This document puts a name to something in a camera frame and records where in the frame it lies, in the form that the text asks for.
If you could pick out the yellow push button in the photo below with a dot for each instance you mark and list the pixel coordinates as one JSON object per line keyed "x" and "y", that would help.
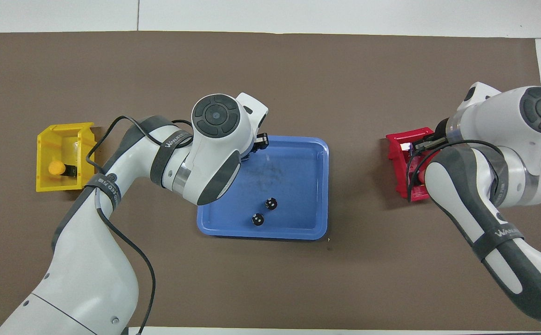
{"x": 56, "y": 168}

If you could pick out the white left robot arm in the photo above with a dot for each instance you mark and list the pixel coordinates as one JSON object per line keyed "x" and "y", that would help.
{"x": 89, "y": 279}

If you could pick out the blue plastic tray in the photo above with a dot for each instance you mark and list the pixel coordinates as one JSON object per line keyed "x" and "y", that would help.
{"x": 298, "y": 186}

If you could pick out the brown paper table mat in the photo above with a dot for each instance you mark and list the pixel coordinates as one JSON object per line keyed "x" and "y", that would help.
{"x": 270, "y": 279}

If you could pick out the yellow plastic bin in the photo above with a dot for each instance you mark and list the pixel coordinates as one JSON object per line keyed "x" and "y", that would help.
{"x": 47, "y": 144}

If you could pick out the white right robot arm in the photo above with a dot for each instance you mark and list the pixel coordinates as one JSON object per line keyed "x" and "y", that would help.
{"x": 508, "y": 121}

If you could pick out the red plastic bin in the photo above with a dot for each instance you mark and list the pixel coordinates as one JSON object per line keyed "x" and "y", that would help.
{"x": 397, "y": 158}

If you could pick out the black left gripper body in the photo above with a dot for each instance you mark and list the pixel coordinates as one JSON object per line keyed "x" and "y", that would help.
{"x": 248, "y": 151}

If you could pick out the black push button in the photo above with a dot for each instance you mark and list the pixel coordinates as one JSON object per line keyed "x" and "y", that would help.
{"x": 258, "y": 219}
{"x": 271, "y": 203}

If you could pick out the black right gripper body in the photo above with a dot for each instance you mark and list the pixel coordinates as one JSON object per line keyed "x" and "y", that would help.
{"x": 431, "y": 141}

